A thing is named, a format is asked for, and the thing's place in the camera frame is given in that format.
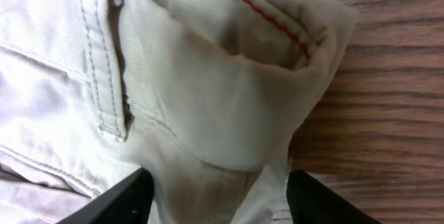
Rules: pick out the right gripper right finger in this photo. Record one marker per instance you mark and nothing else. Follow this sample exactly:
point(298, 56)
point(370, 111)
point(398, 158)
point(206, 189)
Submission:
point(311, 202)

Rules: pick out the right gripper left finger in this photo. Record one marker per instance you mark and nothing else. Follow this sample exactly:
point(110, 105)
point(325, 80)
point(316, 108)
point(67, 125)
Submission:
point(128, 202)

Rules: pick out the beige cotton shorts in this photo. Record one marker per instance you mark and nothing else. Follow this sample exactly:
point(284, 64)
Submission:
point(204, 94)

